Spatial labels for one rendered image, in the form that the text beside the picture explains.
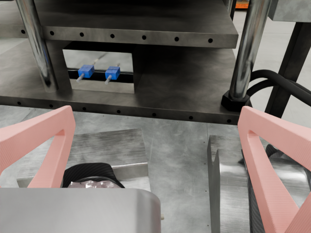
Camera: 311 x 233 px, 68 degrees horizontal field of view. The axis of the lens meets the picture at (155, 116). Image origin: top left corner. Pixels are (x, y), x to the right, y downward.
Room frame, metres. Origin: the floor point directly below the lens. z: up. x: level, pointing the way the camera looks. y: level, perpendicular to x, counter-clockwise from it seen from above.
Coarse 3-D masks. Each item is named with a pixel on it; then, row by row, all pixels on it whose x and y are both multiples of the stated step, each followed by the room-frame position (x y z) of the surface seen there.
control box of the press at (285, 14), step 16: (272, 0) 0.87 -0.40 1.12; (288, 0) 0.81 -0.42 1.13; (304, 0) 0.80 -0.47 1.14; (272, 16) 0.83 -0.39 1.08; (288, 16) 0.81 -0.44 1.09; (304, 16) 0.80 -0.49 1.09; (304, 32) 0.85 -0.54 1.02; (288, 48) 0.89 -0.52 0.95; (304, 48) 0.84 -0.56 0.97; (288, 64) 0.85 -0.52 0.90; (272, 96) 0.88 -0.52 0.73; (288, 96) 0.84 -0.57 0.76; (272, 112) 0.85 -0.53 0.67
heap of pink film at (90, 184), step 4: (72, 184) 0.28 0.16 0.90; (76, 184) 0.28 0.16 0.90; (80, 184) 0.28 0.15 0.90; (84, 184) 0.28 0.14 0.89; (88, 184) 0.28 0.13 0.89; (92, 184) 0.28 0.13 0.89; (96, 184) 0.28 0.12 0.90; (100, 184) 0.28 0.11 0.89; (104, 184) 0.29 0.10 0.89; (108, 184) 0.29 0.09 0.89; (112, 184) 0.28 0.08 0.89; (116, 184) 0.29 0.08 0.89
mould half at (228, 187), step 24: (216, 144) 0.44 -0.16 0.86; (240, 144) 0.44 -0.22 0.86; (264, 144) 0.44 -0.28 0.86; (216, 168) 0.32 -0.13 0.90; (240, 168) 0.29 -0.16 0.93; (288, 168) 0.29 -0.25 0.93; (216, 192) 0.27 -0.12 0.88; (240, 192) 0.25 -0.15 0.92; (216, 216) 0.23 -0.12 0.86; (240, 216) 0.22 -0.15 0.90
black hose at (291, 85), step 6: (252, 72) 0.76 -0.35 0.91; (258, 72) 0.74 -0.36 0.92; (264, 72) 0.72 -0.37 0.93; (270, 72) 0.70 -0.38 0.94; (252, 78) 0.75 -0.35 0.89; (270, 78) 0.69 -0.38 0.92; (276, 78) 0.67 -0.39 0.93; (282, 78) 0.66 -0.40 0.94; (276, 84) 0.66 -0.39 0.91; (282, 84) 0.64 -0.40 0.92; (288, 84) 0.63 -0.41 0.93; (288, 90) 0.62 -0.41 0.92; (294, 90) 0.61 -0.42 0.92; (300, 90) 0.60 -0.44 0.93; (294, 96) 0.60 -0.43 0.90; (300, 96) 0.59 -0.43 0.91; (306, 96) 0.58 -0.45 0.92; (306, 102) 0.57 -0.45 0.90
